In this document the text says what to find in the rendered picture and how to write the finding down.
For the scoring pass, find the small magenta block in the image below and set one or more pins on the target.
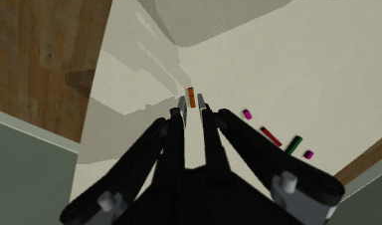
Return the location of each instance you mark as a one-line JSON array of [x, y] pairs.
[[247, 114], [308, 154]]

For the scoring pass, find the dark red rod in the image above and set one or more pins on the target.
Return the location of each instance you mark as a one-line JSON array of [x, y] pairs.
[[270, 136]]

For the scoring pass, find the dark green rod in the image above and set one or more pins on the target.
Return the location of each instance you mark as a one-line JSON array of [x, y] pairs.
[[293, 145]]

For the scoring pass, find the orange rod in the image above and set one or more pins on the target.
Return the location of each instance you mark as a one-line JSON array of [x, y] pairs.
[[191, 98]]

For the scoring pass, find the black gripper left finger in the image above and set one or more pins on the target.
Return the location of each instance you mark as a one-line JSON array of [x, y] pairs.
[[106, 200]]

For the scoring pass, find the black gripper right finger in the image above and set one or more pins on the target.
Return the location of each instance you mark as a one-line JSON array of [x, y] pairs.
[[304, 191]]

